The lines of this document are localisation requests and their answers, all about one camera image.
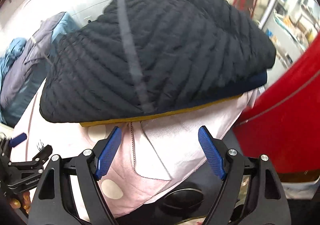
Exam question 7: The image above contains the navy yellow folded garment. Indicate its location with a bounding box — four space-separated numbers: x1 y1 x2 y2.
80 71 267 127

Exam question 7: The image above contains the black quilted jacket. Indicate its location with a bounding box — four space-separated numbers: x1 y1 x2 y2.
40 0 276 123

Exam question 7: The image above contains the black round stool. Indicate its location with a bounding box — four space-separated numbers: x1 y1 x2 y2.
159 182 204 216

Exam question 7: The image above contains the red fabric storage box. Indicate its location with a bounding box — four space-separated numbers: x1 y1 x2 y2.
233 37 320 174

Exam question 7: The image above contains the person's left hand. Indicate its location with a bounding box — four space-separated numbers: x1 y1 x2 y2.
9 191 31 214

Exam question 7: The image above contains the pink polka dot bedsheet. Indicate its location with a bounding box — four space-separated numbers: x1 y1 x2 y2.
11 90 257 217

